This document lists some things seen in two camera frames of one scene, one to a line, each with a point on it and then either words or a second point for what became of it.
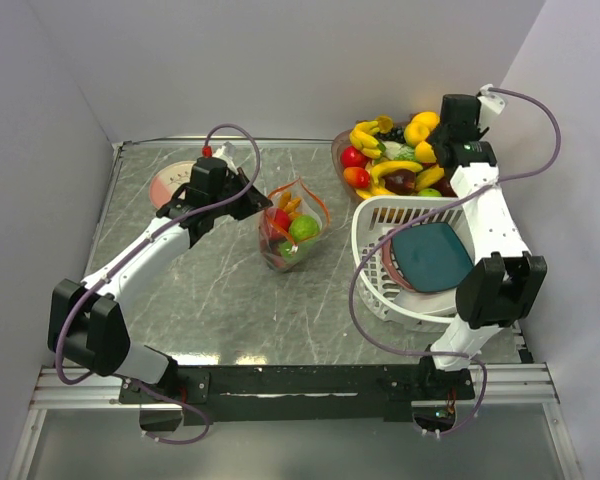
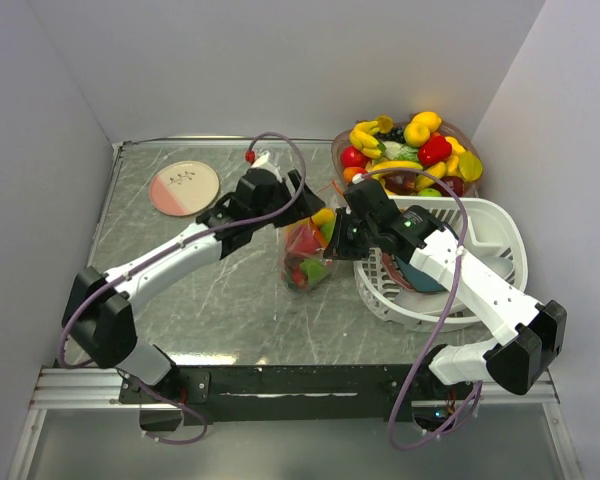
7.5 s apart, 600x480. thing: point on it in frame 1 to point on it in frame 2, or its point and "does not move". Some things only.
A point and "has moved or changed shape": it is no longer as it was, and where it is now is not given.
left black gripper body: [232, 190] to [280, 196]
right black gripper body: [435, 139] to [370, 228]
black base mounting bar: [231, 394] does not move
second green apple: [429, 192] does not move
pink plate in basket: [392, 272] does not move
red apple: [283, 218] has moved or changed shape
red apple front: [351, 157] does not move
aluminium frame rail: [505, 385] does not move
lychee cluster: [270, 248] to [296, 279]
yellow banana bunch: [363, 135] does not move
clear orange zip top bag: [292, 222] has moved or changed shape
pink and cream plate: [168, 180] does not move
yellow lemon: [428, 118] does not move
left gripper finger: [252, 202] to [304, 205]
